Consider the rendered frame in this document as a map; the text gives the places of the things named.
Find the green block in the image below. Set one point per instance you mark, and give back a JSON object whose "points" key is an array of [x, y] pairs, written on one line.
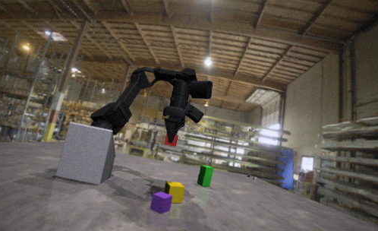
{"points": [[204, 181], [206, 171]]}

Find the yellow block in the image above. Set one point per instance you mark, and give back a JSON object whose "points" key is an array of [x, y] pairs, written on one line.
{"points": [[176, 190]]}

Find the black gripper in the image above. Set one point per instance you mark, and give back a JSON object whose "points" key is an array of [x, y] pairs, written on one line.
{"points": [[176, 114]]}

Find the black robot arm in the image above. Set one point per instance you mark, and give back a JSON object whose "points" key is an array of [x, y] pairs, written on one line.
{"points": [[115, 115]]}

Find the red block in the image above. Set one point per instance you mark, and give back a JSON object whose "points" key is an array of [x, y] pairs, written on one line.
{"points": [[173, 143]]}

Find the purple block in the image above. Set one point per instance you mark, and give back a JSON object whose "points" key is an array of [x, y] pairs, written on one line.
{"points": [[161, 202]]}

